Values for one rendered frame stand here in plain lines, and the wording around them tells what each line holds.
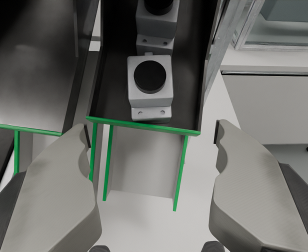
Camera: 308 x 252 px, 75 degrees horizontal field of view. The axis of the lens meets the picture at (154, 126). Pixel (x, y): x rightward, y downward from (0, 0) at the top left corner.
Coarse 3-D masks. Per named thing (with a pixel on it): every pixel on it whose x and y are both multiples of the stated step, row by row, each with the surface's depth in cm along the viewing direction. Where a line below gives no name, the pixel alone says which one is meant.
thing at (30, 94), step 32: (0, 0) 26; (32, 0) 26; (64, 0) 26; (96, 0) 26; (0, 32) 26; (32, 32) 26; (64, 32) 26; (0, 64) 25; (32, 64) 25; (64, 64) 25; (0, 96) 24; (32, 96) 24; (64, 96) 24; (32, 128) 21; (64, 128) 22
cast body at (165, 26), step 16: (144, 0) 20; (160, 0) 20; (176, 0) 21; (144, 16) 21; (160, 16) 21; (176, 16) 21; (144, 32) 23; (160, 32) 22; (144, 48) 24; (160, 48) 23
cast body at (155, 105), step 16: (128, 64) 20; (144, 64) 19; (160, 64) 19; (128, 80) 19; (144, 80) 18; (160, 80) 18; (128, 96) 19; (144, 96) 19; (160, 96) 19; (144, 112) 22; (160, 112) 22
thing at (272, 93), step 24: (240, 72) 92; (264, 72) 92; (288, 72) 93; (240, 96) 103; (264, 96) 104; (288, 96) 105; (240, 120) 121; (264, 120) 122; (288, 120) 124; (264, 144) 150
